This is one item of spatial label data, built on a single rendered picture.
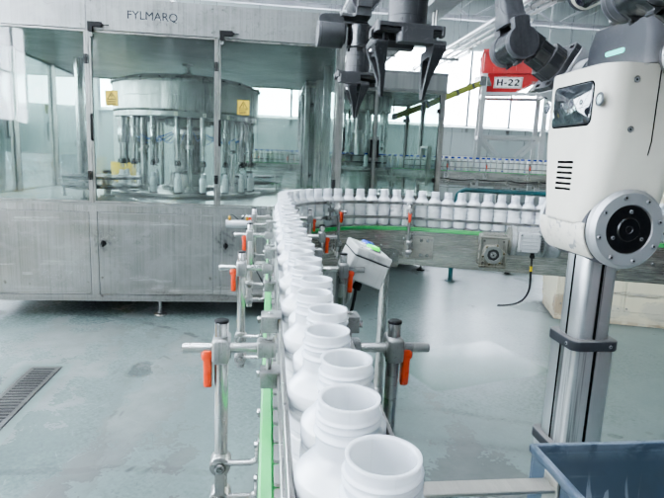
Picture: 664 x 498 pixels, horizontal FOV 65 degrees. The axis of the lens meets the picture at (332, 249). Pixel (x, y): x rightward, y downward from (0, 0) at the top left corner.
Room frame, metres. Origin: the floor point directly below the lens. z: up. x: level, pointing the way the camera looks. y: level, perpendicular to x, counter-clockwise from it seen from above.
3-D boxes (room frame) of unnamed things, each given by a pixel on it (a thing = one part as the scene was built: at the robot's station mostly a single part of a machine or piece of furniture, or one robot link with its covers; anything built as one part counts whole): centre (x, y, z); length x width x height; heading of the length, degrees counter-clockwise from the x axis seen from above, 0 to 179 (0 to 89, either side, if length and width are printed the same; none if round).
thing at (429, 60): (0.82, -0.11, 1.44); 0.07 x 0.07 x 0.09; 7
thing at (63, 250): (5.28, 1.51, 1.18); 2.88 x 2.73 x 2.35; 97
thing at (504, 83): (7.51, -2.39, 1.40); 0.92 x 0.72 x 2.80; 79
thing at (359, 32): (1.27, -0.04, 1.57); 0.07 x 0.06 x 0.07; 99
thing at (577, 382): (1.13, -0.57, 0.74); 0.11 x 0.11 x 0.40; 7
